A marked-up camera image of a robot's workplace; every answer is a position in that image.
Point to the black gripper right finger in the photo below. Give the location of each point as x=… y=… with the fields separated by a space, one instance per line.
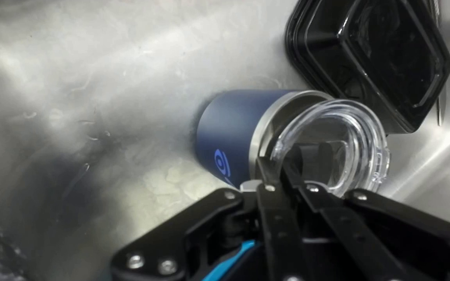
x=339 y=228

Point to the clear plastic tumbler lid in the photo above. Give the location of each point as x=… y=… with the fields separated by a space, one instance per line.
x=365 y=134

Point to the black cup in sink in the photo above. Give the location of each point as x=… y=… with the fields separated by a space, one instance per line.
x=381 y=51

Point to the stainless steel sink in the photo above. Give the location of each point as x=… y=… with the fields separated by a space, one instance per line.
x=104 y=103

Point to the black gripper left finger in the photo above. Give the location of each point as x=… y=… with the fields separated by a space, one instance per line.
x=265 y=228

